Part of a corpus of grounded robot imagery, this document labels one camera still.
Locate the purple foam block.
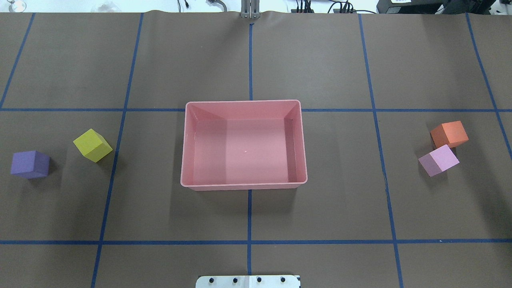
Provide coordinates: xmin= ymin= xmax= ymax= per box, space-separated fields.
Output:
xmin=10 ymin=150 xmax=50 ymax=179

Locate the orange foam block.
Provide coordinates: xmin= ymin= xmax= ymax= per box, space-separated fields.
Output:
xmin=430 ymin=120 xmax=469 ymax=149

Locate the metal clamp bracket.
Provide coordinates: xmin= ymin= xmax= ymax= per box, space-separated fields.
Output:
xmin=240 ymin=0 xmax=261 ymax=20

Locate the white camera stand base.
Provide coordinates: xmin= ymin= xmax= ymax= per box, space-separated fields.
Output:
xmin=195 ymin=275 xmax=301 ymax=288

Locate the pink plastic bin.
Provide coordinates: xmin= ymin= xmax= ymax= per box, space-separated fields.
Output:
xmin=180 ymin=100 xmax=308 ymax=191

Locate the yellow foam block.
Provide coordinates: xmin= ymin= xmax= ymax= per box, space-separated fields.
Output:
xmin=73 ymin=129 xmax=113 ymax=163

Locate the light pink foam block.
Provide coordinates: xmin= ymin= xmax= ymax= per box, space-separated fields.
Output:
xmin=418 ymin=144 xmax=460 ymax=177

